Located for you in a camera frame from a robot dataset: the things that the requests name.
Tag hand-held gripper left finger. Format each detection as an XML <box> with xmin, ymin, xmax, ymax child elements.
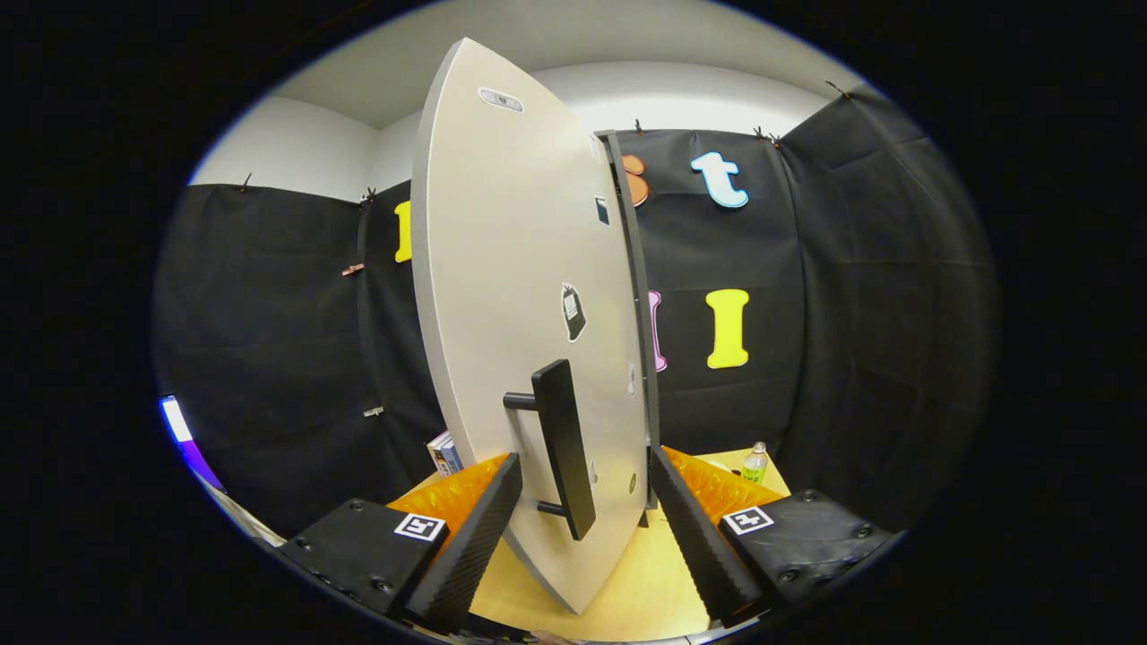
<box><xmin>276</xmin><ymin>452</ymin><xmax>525</xmax><ymax>632</ymax></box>

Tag black door handle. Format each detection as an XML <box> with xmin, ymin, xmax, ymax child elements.
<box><xmin>503</xmin><ymin>359</ymin><xmax>598</xmax><ymax>542</ymax></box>

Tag grey shoe cabinet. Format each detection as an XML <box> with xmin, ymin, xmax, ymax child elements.
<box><xmin>596</xmin><ymin>130</ymin><xmax>662</xmax><ymax>512</ymax></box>

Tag black backdrop cloth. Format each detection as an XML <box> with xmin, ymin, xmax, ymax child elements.
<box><xmin>152</xmin><ymin>85</ymin><xmax>1000</xmax><ymax>538</ymax></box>

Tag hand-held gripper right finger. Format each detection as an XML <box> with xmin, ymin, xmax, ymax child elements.
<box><xmin>647</xmin><ymin>445</ymin><xmax>897</xmax><ymax>628</ymax></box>

